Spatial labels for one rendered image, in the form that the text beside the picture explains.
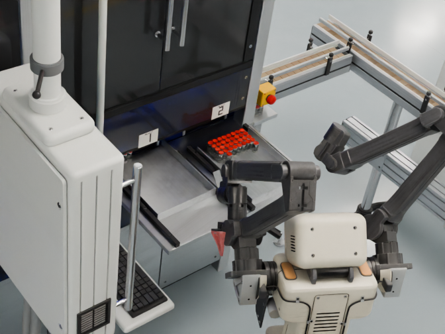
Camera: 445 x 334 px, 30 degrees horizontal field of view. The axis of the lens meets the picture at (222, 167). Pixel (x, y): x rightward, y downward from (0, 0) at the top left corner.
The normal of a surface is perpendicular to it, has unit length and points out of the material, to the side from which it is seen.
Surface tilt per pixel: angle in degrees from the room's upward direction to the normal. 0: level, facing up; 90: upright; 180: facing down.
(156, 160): 0
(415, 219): 0
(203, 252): 90
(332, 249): 48
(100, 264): 90
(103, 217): 90
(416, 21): 0
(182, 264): 90
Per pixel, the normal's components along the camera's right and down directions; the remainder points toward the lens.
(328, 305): 0.18, 0.55
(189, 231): 0.11, -0.75
